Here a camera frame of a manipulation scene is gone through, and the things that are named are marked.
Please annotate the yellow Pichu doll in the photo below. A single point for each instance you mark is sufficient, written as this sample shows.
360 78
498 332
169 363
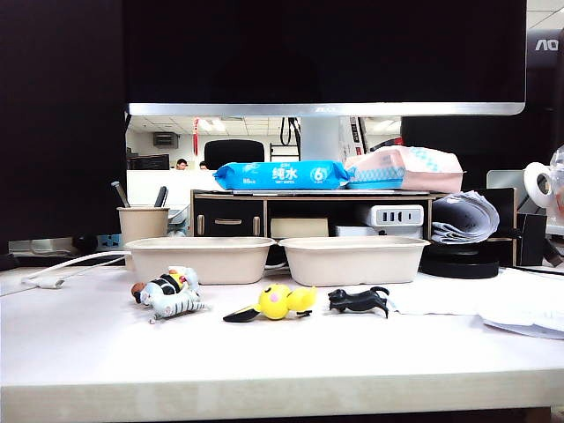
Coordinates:
277 302

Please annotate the black cat doll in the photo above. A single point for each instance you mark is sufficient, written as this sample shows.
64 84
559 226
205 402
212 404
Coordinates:
352 300

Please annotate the cream box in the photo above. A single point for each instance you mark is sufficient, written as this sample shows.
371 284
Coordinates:
299 227

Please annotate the small white flat box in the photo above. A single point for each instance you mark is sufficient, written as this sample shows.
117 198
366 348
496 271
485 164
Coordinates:
359 231

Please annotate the beige paper box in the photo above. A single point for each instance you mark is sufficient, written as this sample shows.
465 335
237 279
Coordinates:
198 262
352 262

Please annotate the small black box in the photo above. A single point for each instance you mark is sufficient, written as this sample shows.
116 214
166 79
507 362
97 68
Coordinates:
531 240

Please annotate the blue wet wipes pack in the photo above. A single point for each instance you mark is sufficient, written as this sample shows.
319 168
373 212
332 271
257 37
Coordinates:
282 175

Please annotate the black wooden desk shelf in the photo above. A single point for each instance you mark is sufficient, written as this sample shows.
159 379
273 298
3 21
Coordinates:
229 211

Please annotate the black office chair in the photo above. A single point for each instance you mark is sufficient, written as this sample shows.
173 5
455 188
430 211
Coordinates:
233 154

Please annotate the person head dark hair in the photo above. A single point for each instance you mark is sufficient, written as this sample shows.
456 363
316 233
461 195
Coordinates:
203 165

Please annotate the person with glasses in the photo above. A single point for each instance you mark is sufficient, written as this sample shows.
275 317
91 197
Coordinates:
181 164

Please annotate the white USB power strip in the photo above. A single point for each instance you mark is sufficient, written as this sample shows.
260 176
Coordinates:
396 216

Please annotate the red hanging ornament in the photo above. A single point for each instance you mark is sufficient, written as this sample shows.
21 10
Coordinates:
196 132

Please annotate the black pen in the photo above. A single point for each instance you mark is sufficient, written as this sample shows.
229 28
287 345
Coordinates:
161 197

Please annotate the white striped toy figure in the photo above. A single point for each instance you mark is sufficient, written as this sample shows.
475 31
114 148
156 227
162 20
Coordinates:
169 282

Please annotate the tan paper cup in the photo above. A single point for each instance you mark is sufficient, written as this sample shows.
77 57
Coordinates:
143 224

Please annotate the pink tissue pack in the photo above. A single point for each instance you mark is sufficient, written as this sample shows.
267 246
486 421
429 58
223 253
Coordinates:
423 169

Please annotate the black monitor silver bezel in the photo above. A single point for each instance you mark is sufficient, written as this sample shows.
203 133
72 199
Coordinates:
308 53

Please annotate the silver pen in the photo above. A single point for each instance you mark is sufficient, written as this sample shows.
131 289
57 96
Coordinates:
120 194

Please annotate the folded grey paper stack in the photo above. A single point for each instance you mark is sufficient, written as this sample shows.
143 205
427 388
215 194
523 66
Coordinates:
465 216

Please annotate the black round stand base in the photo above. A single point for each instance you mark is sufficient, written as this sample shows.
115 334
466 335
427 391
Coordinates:
460 266

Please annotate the white paper sheet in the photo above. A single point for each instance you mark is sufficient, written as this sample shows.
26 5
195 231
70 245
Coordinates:
462 295

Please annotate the black round plug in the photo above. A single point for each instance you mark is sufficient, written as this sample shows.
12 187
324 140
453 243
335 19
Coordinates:
85 242

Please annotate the silver metal stand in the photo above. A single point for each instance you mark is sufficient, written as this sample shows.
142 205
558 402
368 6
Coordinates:
500 180

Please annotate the grey power strip blue socket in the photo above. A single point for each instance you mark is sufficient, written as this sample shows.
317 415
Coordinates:
48 244

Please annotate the dark screen panel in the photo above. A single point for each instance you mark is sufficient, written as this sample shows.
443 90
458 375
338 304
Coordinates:
53 132

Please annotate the white tape roll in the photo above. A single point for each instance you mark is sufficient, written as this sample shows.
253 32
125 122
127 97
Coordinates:
535 183

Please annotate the white paper stack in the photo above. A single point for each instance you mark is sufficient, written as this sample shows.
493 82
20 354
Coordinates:
524 324

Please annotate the clear plastic bottle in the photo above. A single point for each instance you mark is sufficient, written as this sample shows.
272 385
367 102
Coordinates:
558 169

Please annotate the dark AOC monitor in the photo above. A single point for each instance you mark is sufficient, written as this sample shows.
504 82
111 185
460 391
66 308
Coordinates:
546 83

